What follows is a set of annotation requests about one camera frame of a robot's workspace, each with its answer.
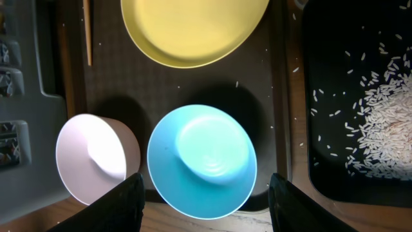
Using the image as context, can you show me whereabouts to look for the black waste tray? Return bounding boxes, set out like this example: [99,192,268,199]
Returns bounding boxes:
[302,1,411,208]

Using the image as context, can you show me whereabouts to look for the grey plastic dish rack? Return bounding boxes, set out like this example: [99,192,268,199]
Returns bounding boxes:
[1,1,70,223]

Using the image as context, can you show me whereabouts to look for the pile of rice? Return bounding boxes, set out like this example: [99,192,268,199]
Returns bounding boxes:
[308,5,412,181]

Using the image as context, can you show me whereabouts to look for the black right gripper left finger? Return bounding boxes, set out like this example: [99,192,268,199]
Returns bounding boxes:
[48,173,145,232]

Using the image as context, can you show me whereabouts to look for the blue plastic bowl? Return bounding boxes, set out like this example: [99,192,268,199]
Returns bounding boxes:
[147,104,258,220]

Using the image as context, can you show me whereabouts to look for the dark brown serving tray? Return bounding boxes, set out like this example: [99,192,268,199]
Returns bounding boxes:
[56,1,292,212]

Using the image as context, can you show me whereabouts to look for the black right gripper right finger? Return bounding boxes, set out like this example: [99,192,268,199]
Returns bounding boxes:
[268,173,355,232]

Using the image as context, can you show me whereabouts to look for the yellow plastic plate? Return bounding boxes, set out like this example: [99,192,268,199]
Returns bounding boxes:
[120,0,269,69]

